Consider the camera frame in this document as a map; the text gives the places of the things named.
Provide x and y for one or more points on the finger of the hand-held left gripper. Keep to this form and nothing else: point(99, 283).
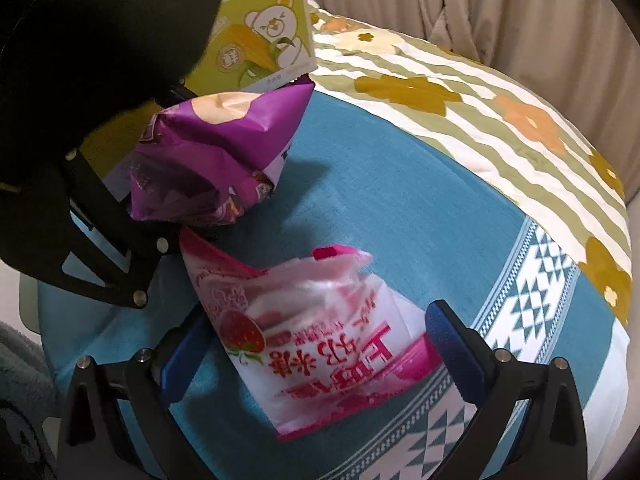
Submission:
point(125, 240)
point(175, 94)

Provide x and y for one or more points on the purple snack bag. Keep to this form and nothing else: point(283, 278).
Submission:
point(225, 145)

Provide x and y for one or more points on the green cardboard box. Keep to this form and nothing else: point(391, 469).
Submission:
point(260, 35)

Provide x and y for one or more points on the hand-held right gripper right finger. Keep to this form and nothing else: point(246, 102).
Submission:
point(450, 345)

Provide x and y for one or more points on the beige curtain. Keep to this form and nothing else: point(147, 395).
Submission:
point(500, 10)

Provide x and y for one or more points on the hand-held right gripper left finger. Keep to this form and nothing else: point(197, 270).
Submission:
point(182, 360)

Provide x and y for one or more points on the floral striped blanket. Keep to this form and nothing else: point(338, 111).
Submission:
point(450, 125)

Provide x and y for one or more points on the pink snack bag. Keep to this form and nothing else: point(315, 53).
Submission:
point(320, 360)

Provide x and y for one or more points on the dark fuzzy cloth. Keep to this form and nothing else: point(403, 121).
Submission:
point(20, 375)

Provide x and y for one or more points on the teal patterned cloth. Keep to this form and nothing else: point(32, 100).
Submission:
point(400, 210)

